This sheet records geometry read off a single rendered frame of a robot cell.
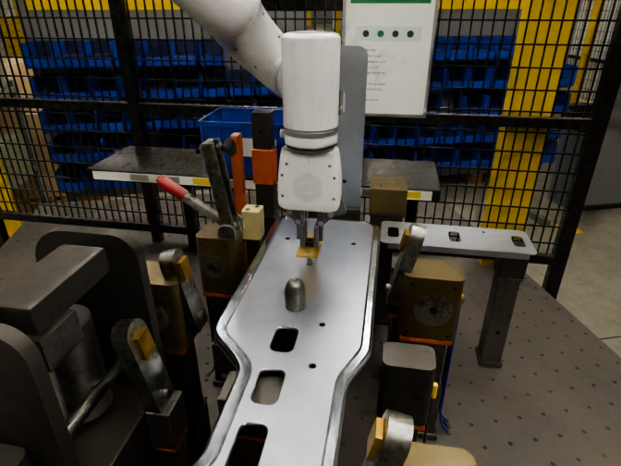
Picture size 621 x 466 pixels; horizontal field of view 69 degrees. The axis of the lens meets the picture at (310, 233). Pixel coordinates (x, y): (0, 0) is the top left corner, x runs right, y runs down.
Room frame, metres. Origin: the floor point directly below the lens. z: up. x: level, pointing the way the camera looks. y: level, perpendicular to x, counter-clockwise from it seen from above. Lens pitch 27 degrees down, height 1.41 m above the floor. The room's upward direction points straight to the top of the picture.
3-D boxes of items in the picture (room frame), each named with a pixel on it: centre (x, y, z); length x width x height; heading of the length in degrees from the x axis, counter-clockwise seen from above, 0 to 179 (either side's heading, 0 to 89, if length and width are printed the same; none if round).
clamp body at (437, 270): (0.60, -0.21, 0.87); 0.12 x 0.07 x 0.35; 80
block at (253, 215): (0.79, 0.11, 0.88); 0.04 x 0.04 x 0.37; 80
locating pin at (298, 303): (0.56, 0.02, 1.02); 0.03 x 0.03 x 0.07
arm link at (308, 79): (0.69, 0.00, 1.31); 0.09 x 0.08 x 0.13; 21
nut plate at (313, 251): (0.69, 0.00, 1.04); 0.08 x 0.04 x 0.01; 170
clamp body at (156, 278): (0.55, 0.23, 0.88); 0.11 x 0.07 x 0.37; 80
